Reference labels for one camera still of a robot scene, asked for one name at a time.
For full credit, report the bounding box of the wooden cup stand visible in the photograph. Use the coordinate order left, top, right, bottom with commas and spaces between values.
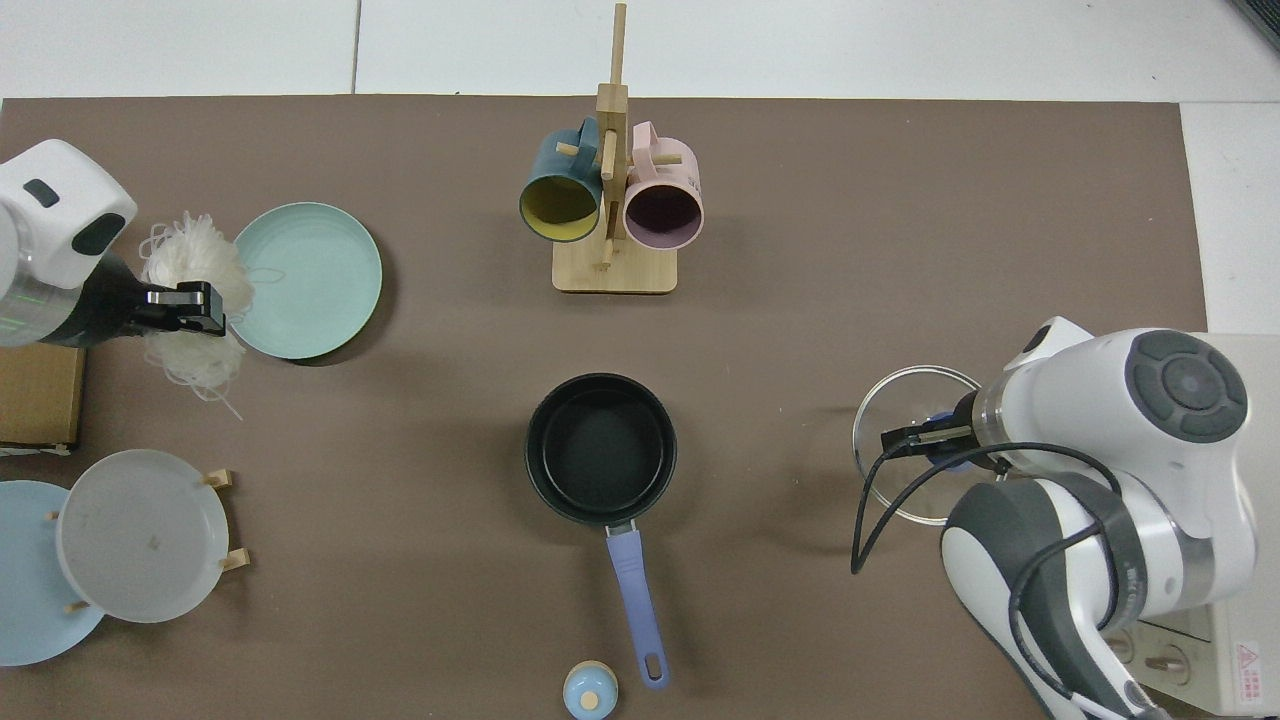
552, 3, 679, 295

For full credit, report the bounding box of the white vermicelli bundle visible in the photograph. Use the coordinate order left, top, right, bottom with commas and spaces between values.
138, 212, 256, 421

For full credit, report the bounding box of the grey plate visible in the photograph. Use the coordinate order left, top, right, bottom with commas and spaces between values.
55, 449, 231, 625

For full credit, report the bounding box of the pink cup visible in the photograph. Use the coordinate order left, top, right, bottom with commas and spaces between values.
623, 121, 705, 251

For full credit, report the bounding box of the small blue round thing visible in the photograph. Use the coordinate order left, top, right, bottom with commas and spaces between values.
563, 660, 620, 720

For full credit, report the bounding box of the pale toaster oven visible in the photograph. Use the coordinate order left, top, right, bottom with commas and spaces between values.
1100, 333, 1280, 717

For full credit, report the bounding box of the black pot with blue handle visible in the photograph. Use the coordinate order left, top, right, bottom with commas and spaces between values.
524, 373, 679, 691

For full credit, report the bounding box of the dark grey striped panel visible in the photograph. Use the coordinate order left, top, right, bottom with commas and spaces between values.
1230, 0, 1280, 53

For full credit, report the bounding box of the light blue plate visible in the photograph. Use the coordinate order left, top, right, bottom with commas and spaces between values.
0, 480, 106, 667

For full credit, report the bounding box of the dark teal cup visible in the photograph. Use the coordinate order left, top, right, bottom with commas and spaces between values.
518, 116, 605, 244

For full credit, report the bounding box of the glass lid with blue knob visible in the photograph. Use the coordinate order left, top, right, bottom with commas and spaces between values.
852, 365, 1001, 526

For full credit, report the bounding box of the brown table cloth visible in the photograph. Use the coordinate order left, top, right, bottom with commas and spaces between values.
0, 95, 1211, 720

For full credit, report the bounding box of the wire basket with wooden floor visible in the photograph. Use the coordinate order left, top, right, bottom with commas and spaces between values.
0, 345, 86, 458

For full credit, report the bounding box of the wooden plate rack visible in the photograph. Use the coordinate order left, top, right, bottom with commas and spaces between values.
45, 468, 251, 613

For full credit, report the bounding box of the mint green plate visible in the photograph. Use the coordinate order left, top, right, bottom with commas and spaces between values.
232, 202, 384, 361

